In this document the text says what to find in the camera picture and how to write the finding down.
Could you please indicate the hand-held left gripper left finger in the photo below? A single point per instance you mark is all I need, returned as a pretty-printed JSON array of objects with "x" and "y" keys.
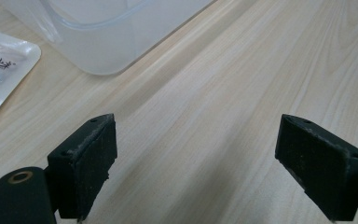
[{"x": 84, "y": 168}]

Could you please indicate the clear plastic container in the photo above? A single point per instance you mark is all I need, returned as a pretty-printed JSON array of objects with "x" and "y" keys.
[{"x": 105, "y": 53}]

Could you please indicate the white and red snack packet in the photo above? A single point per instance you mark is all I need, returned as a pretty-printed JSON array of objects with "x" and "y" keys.
[{"x": 0, "y": 93}]

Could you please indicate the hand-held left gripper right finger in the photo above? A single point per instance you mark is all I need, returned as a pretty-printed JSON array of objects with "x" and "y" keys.
[{"x": 320, "y": 168}]

